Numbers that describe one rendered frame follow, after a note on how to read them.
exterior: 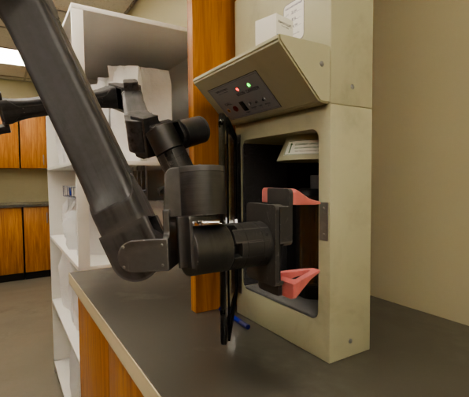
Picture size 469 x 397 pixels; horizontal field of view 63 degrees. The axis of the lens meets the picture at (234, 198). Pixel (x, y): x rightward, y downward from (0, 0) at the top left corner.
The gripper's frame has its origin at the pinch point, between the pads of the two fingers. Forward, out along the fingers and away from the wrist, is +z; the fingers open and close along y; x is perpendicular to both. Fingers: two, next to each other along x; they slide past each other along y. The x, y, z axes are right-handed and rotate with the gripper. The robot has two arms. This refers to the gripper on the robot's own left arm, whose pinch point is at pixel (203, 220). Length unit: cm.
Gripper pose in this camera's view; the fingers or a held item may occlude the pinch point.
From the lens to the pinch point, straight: 74.0
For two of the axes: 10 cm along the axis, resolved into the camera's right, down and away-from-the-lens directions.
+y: -9.0, 4.3, 0.8
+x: -0.6, 0.5, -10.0
